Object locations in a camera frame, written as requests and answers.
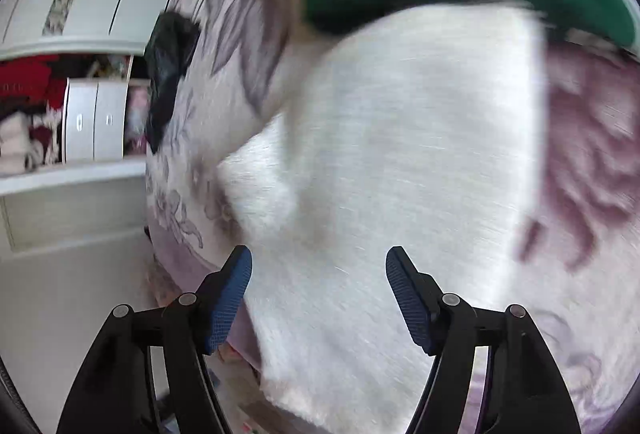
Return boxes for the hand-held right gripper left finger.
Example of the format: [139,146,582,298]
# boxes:
[56,244,254,434]

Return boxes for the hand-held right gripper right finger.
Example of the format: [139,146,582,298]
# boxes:
[384,245,584,434]

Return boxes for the white tweed jacket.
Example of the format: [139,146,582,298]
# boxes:
[192,1,549,434]

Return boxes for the white fluffy clothes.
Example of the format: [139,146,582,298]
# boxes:
[0,111,64,176]

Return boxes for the hanging red clothes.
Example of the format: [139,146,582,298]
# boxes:
[0,56,69,116]

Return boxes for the white wardrobe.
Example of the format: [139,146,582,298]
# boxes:
[0,0,202,257]

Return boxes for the white wardrobe drawer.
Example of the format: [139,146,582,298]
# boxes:
[62,78,99,163]
[93,81,130,161]

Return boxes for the black garment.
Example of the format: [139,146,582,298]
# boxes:
[143,11,202,153]

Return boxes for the purple floral blanket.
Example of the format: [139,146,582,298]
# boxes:
[144,0,640,434]

